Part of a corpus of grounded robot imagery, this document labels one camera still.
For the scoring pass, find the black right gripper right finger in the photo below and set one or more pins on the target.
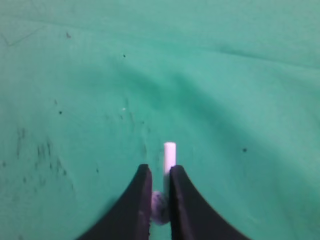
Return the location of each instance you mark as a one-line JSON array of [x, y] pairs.
[[191, 217]]

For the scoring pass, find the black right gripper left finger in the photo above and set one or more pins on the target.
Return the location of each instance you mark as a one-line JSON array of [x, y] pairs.
[[130, 217]]

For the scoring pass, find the white bluetooth earbud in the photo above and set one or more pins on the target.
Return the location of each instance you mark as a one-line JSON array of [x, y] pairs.
[[160, 199]]

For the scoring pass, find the green table cloth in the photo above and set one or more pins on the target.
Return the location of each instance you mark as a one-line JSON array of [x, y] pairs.
[[91, 89]]

